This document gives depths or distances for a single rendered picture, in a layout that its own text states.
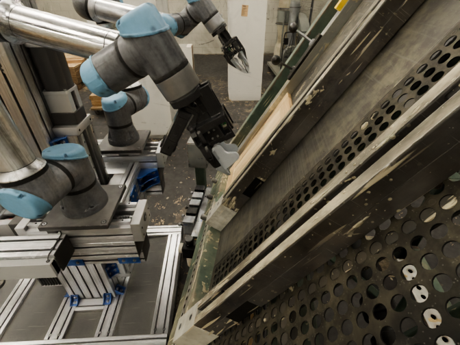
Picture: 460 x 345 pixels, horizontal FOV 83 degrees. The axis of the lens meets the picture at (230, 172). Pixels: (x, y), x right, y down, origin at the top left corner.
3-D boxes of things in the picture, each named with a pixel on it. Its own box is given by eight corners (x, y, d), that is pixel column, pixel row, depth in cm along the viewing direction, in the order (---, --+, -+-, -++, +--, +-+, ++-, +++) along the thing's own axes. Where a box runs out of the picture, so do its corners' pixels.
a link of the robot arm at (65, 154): (103, 173, 92) (91, 139, 85) (78, 197, 82) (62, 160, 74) (72, 170, 94) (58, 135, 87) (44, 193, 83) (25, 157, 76)
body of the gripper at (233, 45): (231, 61, 106) (211, 34, 101) (227, 60, 114) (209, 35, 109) (245, 48, 105) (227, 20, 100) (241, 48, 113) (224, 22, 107)
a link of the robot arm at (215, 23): (203, 26, 107) (218, 11, 106) (210, 35, 109) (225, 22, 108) (204, 24, 100) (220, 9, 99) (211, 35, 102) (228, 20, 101)
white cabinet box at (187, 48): (170, 77, 613) (165, 44, 572) (195, 77, 615) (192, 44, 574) (167, 83, 576) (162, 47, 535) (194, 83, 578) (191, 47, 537)
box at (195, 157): (193, 158, 174) (190, 133, 164) (210, 159, 173) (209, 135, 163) (188, 168, 165) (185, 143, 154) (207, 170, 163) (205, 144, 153)
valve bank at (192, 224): (194, 204, 164) (192, 172, 150) (217, 206, 162) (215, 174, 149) (170, 275, 123) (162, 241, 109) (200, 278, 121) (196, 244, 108)
